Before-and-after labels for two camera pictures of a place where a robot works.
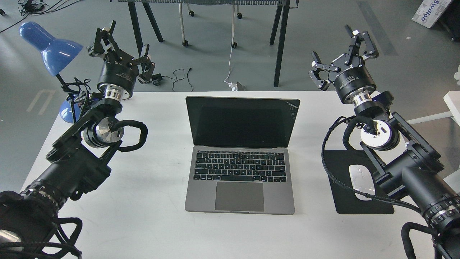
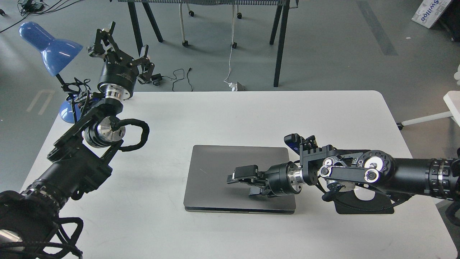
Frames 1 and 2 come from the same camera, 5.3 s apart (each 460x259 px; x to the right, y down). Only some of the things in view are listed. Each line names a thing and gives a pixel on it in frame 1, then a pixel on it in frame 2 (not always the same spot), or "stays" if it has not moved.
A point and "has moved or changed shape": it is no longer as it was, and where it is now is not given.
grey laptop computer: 239,162 has moved or changed shape
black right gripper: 353,81 → 283,179
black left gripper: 119,75 stays
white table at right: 452,98 stays
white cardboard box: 429,11 stays
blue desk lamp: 56,54 stays
